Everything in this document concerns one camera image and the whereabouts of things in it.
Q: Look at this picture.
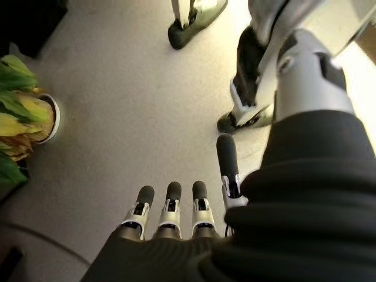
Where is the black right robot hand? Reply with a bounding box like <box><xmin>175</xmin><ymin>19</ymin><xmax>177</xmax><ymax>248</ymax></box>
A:
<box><xmin>82</xmin><ymin>110</ymin><xmax>376</xmax><ymax>282</ymax></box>

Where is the potted green plant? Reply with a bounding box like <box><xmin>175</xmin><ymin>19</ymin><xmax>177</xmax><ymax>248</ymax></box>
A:
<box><xmin>0</xmin><ymin>54</ymin><xmax>61</xmax><ymax>189</ymax></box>

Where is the black furniture block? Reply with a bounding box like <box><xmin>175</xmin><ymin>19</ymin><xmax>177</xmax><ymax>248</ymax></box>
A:
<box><xmin>0</xmin><ymin>0</ymin><xmax>69</xmax><ymax>59</ymax></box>

